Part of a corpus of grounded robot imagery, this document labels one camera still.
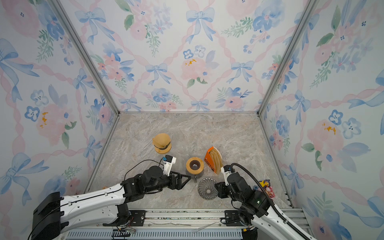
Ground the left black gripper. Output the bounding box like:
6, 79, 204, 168
145, 171, 192, 195

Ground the grey glass dripper cone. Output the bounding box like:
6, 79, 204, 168
198, 178, 219, 201

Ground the green glass dripper cone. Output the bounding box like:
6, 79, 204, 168
155, 143, 172, 151

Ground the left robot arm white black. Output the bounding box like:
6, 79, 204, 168
28, 166, 191, 240

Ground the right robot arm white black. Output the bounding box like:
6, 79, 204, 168
215, 168, 314, 240

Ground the orange coffee filter pack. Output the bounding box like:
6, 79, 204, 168
205, 147, 223, 175

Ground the grey glass carafe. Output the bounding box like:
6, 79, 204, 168
187, 171, 204, 183

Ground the small colourful doll toy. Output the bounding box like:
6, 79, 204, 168
260, 180, 276, 199

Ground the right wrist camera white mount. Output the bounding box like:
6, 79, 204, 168
221, 165, 233, 186

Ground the black corrugated cable conduit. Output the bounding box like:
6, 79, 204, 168
230, 162, 313, 240

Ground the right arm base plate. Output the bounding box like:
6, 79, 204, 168
224, 210, 249, 227

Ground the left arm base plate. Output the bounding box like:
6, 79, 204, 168
103, 210, 147, 227

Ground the aluminium mounting rail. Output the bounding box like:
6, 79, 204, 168
56, 207, 316, 240

